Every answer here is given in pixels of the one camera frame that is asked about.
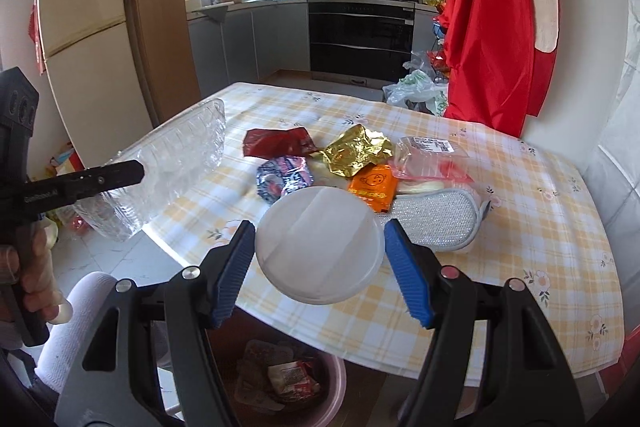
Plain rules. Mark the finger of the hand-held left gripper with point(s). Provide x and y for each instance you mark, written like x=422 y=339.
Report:
x=105 y=179

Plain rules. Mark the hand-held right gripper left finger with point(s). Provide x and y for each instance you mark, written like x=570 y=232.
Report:
x=235 y=272

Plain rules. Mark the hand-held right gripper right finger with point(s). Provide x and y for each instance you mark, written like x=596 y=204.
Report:
x=407 y=272

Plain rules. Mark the silver scouring pad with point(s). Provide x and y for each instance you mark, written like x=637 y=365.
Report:
x=440 y=219

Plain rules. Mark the clear plastic tray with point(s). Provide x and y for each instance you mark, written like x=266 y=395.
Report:
x=170 y=157

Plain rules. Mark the white round lid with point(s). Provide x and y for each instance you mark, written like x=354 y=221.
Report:
x=320 y=247

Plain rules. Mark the brown wrapper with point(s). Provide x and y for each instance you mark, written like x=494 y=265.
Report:
x=257 y=359

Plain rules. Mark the shiny blue red wrapper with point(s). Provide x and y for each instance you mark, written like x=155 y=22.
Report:
x=282 y=179

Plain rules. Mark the clear bag with red label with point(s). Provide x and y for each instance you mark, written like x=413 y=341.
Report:
x=430 y=154

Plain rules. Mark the red snack packet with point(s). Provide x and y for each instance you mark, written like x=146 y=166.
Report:
x=292 y=379

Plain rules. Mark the gold foil wrapper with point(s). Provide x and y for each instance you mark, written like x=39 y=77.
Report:
x=357 y=152

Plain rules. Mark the dark red wrapper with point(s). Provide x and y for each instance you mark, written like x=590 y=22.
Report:
x=277 y=142

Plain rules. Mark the mauve plastic bin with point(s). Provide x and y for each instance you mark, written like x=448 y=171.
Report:
x=332 y=387

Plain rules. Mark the person's left hand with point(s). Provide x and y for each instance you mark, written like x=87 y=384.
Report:
x=40 y=267

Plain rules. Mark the colourful paper bags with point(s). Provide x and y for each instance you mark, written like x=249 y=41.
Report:
x=62 y=167

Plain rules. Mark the orange packet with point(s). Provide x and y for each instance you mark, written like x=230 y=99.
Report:
x=372 y=188

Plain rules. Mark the cream refrigerator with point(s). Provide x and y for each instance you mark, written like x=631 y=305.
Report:
x=85 y=57

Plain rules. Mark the yellow checked floral tablecloth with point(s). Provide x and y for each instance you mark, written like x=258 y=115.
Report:
x=500 y=227

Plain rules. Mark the person's leg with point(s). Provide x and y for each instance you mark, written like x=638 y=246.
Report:
x=80 y=307

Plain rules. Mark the white green plastic bags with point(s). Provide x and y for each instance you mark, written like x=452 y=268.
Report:
x=417 y=89

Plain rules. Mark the grey lower cabinets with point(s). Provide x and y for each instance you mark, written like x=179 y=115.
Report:
x=245 y=47

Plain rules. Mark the black built-in oven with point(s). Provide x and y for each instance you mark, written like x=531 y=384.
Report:
x=360 y=42

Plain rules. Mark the red apron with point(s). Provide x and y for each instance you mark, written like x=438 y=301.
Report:
x=490 y=17

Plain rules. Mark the wooden door frame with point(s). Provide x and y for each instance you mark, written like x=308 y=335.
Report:
x=160 y=17

